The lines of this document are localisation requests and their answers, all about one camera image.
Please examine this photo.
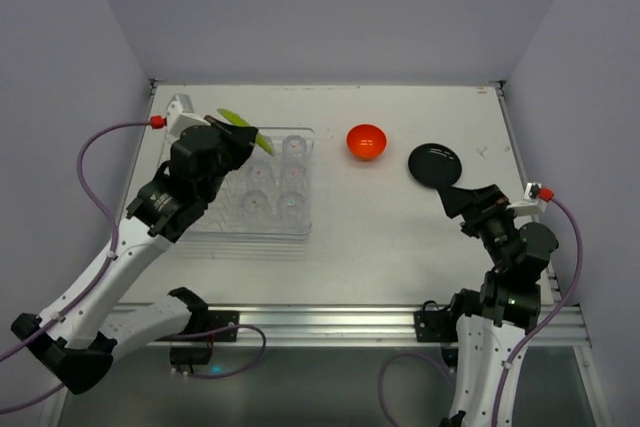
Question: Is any lime green plate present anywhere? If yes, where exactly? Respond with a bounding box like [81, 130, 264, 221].
[215, 107, 277, 158]

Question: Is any black plate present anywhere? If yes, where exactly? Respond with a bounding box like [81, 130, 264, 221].
[407, 143, 462, 189]

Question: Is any orange plastic bowl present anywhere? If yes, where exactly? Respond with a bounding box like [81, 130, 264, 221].
[346, 124, 388, 161]

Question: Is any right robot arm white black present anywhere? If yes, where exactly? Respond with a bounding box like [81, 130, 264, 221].
[438, 183, 559, 426]

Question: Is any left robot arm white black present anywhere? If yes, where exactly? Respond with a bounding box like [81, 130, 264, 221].
[11, 116, 259, 395]

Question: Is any clear plastic dish rack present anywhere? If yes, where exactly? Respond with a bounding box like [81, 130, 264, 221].
[182, 127, 314, 241]

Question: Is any clear glass back left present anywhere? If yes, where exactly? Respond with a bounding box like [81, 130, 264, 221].
[248, 146, 275, 168]

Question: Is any clear glass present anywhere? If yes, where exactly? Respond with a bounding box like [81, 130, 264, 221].
[282, 135, 307, 162]
[279, 161, 307, 190]
[247, 160, 275, 190]
[248, 146, 275, 168]
[277, 191, 307, 226]
[241, 190, 272, 224]

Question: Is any clear glass middle left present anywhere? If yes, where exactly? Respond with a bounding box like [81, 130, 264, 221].
[247, 160, 275, 190]

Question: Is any clear glass back right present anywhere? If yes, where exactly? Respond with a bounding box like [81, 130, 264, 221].
[282, 135, 307, 162]

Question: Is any clear glass middle right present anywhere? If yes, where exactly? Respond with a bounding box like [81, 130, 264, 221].
[279, 161, 307, 190]

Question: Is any clear glass front left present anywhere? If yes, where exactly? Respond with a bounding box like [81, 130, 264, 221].
[241, 190, 272, 224]

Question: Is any clear glass front right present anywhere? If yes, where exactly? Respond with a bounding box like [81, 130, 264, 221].
[277, 191, 307, 226]

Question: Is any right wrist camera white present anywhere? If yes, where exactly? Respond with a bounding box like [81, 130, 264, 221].
[508, 182, 555, 217]

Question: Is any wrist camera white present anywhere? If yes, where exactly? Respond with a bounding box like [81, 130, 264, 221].
[508, 182, 555, 217]
[166, 94, 208, 138]

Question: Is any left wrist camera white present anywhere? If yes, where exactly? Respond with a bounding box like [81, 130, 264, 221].
[166, 94, 208, 138]

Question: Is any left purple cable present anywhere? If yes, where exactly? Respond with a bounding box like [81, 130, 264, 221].
[0, 115, 268, 416]

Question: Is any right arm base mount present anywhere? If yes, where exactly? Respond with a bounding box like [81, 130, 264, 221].
[413, 300, 459, 369]

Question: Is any aluminium front rail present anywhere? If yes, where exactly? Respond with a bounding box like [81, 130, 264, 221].
[109, 303, 590, 348]

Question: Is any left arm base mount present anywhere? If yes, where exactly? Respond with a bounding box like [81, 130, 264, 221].
[168, 310, 240, 373]

